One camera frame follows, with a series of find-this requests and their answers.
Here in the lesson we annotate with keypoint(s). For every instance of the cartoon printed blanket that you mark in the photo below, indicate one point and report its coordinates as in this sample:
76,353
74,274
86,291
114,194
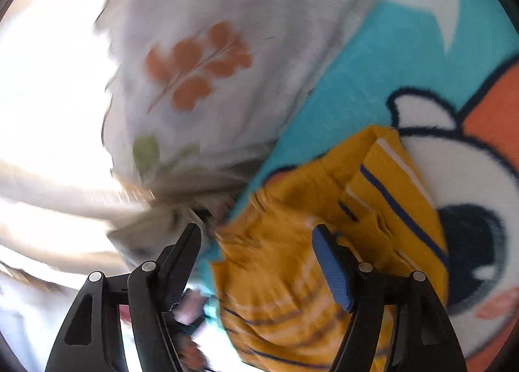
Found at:
425,84

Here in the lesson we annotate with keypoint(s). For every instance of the yellow striped shirt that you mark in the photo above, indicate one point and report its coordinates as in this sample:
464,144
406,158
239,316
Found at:
284,274

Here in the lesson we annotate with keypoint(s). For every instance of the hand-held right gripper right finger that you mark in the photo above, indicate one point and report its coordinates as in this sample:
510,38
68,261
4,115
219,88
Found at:
335,270

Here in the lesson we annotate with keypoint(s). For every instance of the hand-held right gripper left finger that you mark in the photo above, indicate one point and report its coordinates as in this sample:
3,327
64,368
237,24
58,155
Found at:
183,270

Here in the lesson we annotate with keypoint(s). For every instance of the white floral cloth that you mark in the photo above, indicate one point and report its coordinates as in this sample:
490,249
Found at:
194,71

